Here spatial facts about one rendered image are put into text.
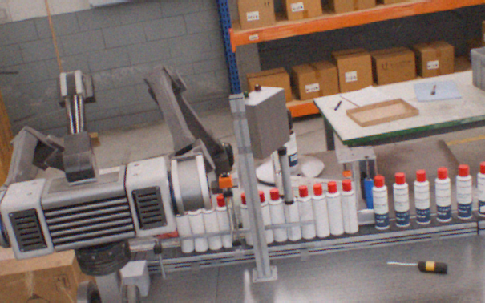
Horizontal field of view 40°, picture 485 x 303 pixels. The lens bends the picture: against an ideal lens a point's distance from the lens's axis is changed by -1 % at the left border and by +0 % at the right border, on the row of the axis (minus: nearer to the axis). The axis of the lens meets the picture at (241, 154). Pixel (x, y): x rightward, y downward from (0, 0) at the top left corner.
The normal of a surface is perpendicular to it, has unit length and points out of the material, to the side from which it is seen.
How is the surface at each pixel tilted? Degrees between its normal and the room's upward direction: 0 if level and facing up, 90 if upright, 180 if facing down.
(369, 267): 0
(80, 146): 44
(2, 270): 0
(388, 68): 90
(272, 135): 90
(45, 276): 90
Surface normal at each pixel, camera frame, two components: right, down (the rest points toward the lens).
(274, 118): 0.80, 0.11
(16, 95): 0.11, 0.37
